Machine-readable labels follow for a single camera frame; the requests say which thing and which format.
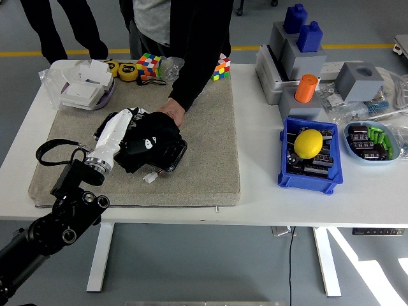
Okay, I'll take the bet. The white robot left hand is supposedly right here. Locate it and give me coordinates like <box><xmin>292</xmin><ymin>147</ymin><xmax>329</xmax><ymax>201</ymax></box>
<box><xmin>89</xmin><ymin>106</ymin><xmax>149</xmax><ymax>161</ymax></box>

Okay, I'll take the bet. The person's hand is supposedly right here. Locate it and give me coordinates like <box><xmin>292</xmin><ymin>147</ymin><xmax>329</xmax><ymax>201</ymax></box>
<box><xmin>156</xmin><ymin>98</ymin><xmax>186</xmax><ymax>127</ymax></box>

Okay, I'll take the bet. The black rag with white marks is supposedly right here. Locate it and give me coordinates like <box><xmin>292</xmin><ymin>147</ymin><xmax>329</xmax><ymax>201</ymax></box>
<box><xmin>113</xmin><ymin>110</ymin><xmax>183</xmax><ymax>175</ymax></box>

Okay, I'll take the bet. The glossy black panel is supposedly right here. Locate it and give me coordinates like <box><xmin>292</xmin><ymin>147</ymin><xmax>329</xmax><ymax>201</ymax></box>
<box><xmin>94</xmin><ymin>111</ymin><xmax>188</xmax><ymax>173</ymax></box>

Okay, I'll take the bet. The black table control panel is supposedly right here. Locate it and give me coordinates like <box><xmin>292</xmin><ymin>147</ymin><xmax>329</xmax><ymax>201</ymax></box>
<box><xmin>352</xmin><ymin>228</ymin><xmax>405</xmax><ymax>237</ymax></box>

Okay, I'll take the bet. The clear bag of screws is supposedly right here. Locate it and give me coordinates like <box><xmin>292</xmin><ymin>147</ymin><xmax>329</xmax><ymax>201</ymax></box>
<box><xmin>159</xmin><ymin>56</ymin><xmax>185</xmax><ymax>81</ymax></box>

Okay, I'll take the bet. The colourful puzzle cube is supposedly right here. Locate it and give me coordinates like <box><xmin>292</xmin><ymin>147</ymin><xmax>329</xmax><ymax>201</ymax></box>
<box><xmin>136</xmin><ymin>52</ymin><xmax>163</xmax><ymax>81</ymax></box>
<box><xmin>210</xmin><ymin>52</ymin><xmax>231</xmax><ymax>82</ymax></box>

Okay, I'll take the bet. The grey-brown mat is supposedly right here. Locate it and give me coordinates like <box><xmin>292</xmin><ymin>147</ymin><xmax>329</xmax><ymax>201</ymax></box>
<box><xmin>27</xmin><ymin>76</ymin><xmax>242</xmax><ymax>208</ymax></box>

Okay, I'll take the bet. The yellow tape measure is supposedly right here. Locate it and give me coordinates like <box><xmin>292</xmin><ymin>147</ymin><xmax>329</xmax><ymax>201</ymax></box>
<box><xmin>104</xmin><ymin>59</ymin><xmax>121</xmax><ymax>78</ymax></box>
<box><xmin>117</xmin><ymin>62</ymin><xmax>140</xmax><ymax>82</ymax></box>

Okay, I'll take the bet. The clear plastic bag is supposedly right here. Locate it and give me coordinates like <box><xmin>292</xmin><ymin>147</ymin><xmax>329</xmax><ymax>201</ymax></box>
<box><xmin>38</xmin><ymin>65</ymin><xmax>80</xmax><ymax>110</ymax></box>
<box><xmin>387</xmin><ymin>122</ymin><xmax>408</xmax><ymax>161</ymax></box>

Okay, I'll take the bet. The person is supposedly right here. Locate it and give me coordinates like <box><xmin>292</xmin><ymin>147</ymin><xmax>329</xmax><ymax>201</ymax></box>
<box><xmin>19</xmin><ymin>0</ymin><xmax>109</xmax><ymax>64</ymax></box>
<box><xmin>119</xmin><ymin>0</ymin><xmax>235</xmax><ymax>112</ymax></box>

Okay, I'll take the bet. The light grey plastic case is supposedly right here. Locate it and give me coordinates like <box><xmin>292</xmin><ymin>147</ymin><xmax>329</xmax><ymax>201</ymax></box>
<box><xmin>255</xmin><ymin>44</ymin><xmax>319</xmax><ymax>106</ymax></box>

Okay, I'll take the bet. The black chair caster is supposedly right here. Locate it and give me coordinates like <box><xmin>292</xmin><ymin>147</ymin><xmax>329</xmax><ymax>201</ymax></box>
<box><xmin>235</xmin><ymin>0</ymin><xmax>279</xmax><ymax>17</ymax></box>

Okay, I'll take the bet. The white table leg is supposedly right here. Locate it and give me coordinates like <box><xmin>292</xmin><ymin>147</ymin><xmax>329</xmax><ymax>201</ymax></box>
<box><xmin>85</xmin><ymin>222</ymin><xmax>115</xmax><ymax>293</ymax></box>
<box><xmin>312</xmin><ymin>226</ymin><xmax>342</xmax><ymax>298</ymax></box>

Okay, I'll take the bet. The orange cylinder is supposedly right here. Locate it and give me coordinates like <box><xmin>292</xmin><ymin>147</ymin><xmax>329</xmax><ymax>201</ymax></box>
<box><xmin>295</xmin><ymin>74</ymin><xmax>321</xmax><ymax>104</ymax></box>

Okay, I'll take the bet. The yellow lemon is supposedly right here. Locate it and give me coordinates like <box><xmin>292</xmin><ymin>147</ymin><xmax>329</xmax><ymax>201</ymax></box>
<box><xmin>293</xmin><ymin>129</ymin><xmax>324</xmax><ymax>159</ymax></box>

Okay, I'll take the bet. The blue plastic bottle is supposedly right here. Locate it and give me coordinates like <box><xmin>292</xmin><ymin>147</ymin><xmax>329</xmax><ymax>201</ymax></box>
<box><xmin>283</xmin><ymin>3</ymin><xmax>309</xmax><ymax>34</ymax></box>
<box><xmin>297</xmin><ymin>21</ymin><xmax>324</xmax><ymax>54</ymax></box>

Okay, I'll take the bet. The clear bag of metal parts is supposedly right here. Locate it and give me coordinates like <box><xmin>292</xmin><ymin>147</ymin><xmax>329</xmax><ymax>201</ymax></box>
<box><xmin>317</xmin><ymin>82</ymin><xmax>370</xmax><ymax>126</ymax></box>

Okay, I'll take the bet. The silver box under table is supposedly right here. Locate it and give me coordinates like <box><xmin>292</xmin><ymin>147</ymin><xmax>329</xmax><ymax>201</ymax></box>
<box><xmin>271</xmin><ymin>226</ymin><xmax>298</xmax><ymax>238</ymax></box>

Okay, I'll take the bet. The white power strip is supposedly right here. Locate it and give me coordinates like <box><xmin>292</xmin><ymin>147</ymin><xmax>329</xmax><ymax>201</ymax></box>
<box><xmin>319</xmin><ymin>61</ymin><xmax>364</xmax><ymax>80</ymax></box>

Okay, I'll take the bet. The blue plastic bin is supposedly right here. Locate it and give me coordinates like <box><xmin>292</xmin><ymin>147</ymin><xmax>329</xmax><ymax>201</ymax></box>
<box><xmin>277</xmin><ymin>117</ymin><xmax>344</xmax><ymax>195</ymax></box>

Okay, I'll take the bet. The grey block with round hole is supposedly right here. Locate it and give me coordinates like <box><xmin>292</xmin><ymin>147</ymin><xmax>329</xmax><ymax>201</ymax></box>
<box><xmin>335</xmin><ymin>62</ymin><xmax>386</xmax><ymax>103</ymax></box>

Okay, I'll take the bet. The light blue oval tray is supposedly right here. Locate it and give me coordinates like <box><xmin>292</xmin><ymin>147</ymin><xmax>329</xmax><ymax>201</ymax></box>
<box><xmin>343</xmin><ymin>120</ymin><xmax>401</xmax><ymax>166</ymax></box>

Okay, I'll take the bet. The bag of blue resistors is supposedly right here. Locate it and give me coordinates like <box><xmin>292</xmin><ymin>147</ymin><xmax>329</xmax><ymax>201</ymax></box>
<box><xmin>366</xmin><ymin>91</ymin><xmax>393</xmax><ymax>118</ymax></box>

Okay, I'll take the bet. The white thin rod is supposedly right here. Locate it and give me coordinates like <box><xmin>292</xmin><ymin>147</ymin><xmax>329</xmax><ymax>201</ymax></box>
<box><xmin>371</xmin><ymin>107</ymin><xmax>408</xmax><ymax>120</ymax></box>

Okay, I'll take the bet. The white cart with red part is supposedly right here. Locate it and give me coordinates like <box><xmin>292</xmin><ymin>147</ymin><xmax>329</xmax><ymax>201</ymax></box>
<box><xmin>393</xmin><ymin>34</ymin><xmax>408</xmax><ymax>61</ymax></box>

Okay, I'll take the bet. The black wrist strap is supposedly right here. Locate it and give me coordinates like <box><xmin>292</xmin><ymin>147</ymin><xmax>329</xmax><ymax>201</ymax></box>
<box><xmin>136</xmin><ymin>76</ymin><xmax>168</xmax><ymax>87</ymax></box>

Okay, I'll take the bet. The white flat switch box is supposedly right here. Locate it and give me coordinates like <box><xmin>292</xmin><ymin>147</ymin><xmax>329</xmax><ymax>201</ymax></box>
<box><xmin>59</xmin><ymin>80</ymin><xmax>106</xmax><ymax>111</ymax></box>

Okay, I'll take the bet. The white connector plug with wires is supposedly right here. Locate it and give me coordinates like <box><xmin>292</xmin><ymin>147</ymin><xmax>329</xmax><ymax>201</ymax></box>
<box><xmin>142</xmin><ymin>170</ymin><xmax>166</xmax><ymax>184</ymax></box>

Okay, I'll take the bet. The black power cable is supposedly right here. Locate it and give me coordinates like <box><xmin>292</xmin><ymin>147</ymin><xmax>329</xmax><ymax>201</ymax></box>
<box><xmin>288</xmin><ymin>226</ymin><xmax>295</xmax><ymax>306</ymax></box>

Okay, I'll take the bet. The white cable bundle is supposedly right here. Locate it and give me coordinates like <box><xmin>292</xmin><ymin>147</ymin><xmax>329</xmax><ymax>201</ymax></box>
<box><xmin>375</xmin><ymin>66</ymin><xmax>408</xmax><ymax>111</ymax></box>

